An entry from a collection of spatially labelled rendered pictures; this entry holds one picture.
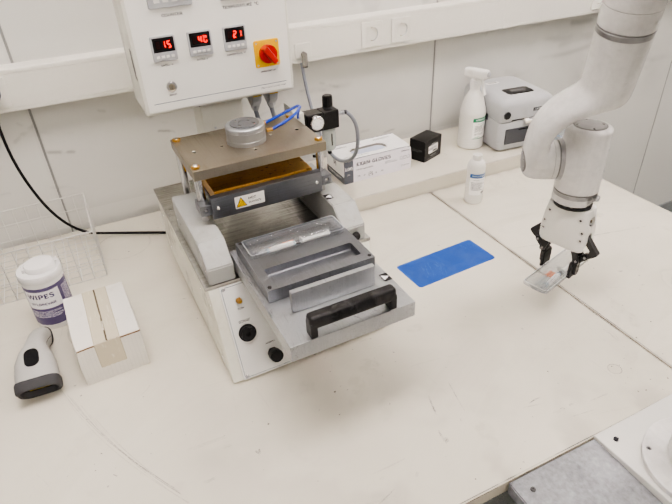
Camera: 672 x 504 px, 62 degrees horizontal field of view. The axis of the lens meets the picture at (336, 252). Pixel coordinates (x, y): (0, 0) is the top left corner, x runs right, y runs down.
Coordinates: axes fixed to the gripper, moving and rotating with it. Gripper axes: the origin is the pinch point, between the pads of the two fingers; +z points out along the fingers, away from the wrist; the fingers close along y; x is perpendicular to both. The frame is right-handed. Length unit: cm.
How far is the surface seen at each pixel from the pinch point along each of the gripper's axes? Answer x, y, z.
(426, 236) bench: 2.2, 35.0, 7.7
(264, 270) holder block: 60, 23, -17
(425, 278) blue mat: 16.5, 23.1, 7.7
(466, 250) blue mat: 0.3, 23.5, 7.7
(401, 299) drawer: 46.8, 3.8, -14.2
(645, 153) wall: -162, 41, 39
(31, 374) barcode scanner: 96, 50, 2
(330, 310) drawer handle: 60, 6, -18
